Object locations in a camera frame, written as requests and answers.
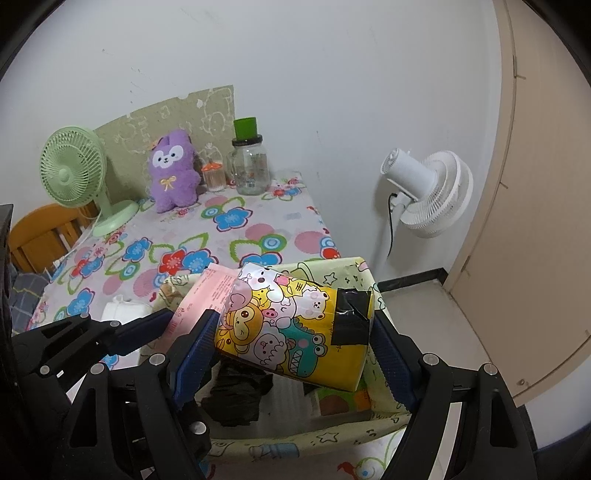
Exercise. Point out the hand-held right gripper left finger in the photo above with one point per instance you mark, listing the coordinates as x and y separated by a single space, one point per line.
196 355

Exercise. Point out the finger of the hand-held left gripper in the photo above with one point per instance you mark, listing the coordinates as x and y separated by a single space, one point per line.
124 346
138 323

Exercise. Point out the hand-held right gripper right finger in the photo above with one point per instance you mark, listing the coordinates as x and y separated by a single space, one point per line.
392 364

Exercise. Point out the pink packet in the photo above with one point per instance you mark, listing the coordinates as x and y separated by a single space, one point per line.
207 290

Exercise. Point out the cartoon printed tissue pack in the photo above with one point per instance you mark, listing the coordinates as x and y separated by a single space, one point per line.
286 323

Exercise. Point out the yellow cartoon printed storage box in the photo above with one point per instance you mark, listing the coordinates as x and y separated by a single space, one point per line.
286 443

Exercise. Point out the black cloth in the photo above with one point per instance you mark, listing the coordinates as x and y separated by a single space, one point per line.
240 397

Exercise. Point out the orange green printed packet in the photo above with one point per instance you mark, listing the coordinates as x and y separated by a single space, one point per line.
344 401

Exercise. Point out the blue plaid cloth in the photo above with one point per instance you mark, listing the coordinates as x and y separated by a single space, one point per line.
27 300

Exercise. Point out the wooden chair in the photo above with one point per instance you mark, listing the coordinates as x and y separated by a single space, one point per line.
32 240

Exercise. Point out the floral tablecloth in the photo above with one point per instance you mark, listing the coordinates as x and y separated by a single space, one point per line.
258 230

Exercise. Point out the purple plush toy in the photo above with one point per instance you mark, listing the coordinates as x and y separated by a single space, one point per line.
173 180

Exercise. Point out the cotton swab container orange lid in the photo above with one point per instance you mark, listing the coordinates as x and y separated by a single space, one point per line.
214 177

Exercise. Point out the green desk fan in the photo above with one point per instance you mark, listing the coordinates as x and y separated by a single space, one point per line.
71 170

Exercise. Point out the white standing fan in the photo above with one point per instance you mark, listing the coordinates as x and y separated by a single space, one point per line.
415 180

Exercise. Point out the glass jar with green lid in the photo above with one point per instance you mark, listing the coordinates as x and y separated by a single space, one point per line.
249 170

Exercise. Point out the beige door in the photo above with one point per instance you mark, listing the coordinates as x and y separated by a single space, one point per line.
545 207

